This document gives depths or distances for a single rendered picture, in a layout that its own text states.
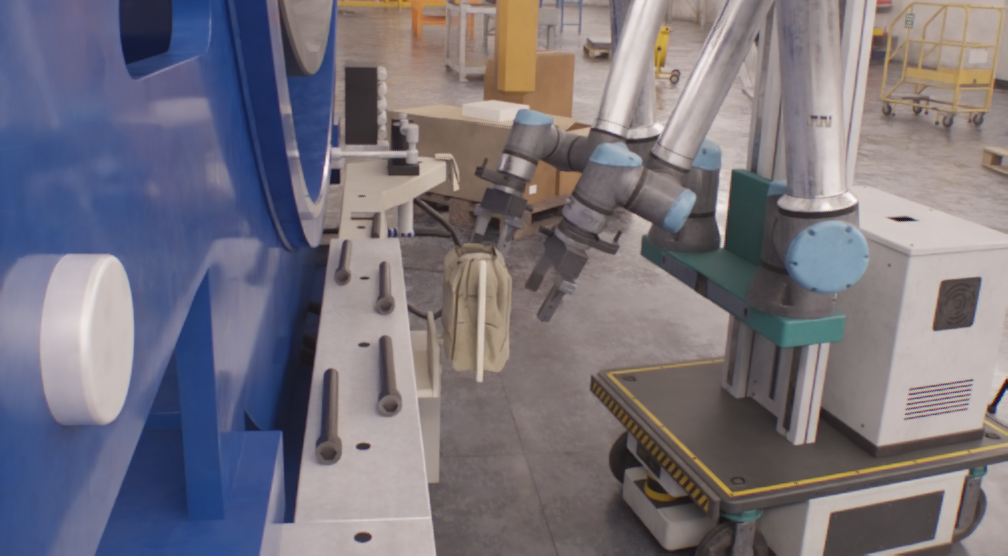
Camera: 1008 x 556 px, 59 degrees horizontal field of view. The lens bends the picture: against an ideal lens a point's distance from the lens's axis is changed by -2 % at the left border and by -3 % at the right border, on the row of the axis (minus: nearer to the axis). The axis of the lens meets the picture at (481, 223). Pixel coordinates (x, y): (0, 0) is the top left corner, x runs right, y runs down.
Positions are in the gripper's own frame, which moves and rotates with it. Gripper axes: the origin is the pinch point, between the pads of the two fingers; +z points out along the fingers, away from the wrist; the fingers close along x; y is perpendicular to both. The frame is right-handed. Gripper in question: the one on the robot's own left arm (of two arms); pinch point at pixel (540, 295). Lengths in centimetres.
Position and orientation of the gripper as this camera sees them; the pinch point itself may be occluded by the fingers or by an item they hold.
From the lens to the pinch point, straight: 187.3
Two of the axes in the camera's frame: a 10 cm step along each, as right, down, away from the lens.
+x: 1.3, 3.8, -9.2
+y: -8.9, -3.7, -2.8
